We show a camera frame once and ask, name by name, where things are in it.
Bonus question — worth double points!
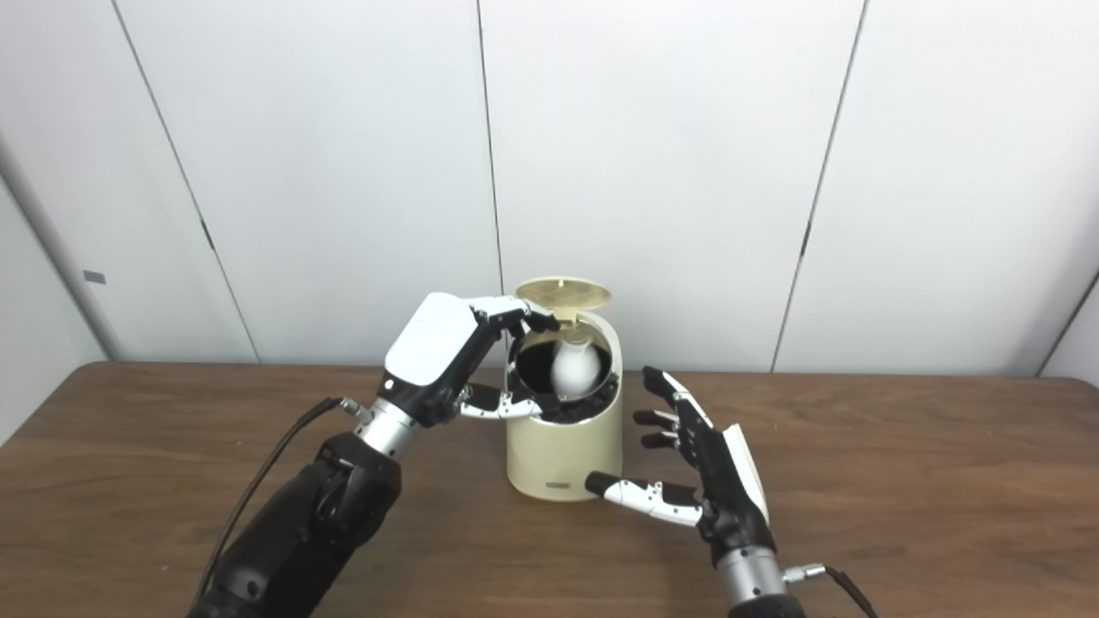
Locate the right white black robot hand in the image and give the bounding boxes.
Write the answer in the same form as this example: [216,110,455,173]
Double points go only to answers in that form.
[585,366,778,567]

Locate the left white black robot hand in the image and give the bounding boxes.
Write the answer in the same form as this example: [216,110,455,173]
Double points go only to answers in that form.
[375,292,561,427]

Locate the cream round bin lid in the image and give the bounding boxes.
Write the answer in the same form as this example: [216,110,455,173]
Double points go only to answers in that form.
[515,276,612,331]

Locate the small white plastic bottle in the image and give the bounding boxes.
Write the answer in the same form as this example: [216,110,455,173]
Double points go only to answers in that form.
[550,336,602,399]

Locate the black bin liner bag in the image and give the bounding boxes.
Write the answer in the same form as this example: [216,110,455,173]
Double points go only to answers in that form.
[511,330,621,426]

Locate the cream-colored round bin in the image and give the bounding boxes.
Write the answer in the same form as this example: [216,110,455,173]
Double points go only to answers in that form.
[505,309,624,502]

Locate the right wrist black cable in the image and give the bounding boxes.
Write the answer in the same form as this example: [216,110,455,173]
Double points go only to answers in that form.
[783,562,881,618]

